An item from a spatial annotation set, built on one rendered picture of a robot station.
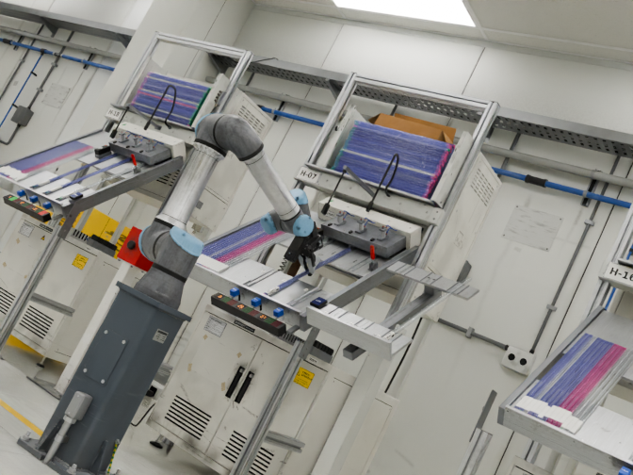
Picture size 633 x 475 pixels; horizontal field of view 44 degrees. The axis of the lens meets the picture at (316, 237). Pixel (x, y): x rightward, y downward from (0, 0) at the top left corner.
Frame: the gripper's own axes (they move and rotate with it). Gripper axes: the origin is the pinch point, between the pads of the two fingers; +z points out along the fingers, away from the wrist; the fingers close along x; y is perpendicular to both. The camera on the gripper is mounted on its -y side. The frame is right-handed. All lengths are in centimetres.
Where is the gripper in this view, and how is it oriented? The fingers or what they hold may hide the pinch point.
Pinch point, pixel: (308, 270)
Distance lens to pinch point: 302.8
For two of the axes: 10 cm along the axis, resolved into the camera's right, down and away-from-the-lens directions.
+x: -7.6, -2.9, 5.8
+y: 6.3, -5.5, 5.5
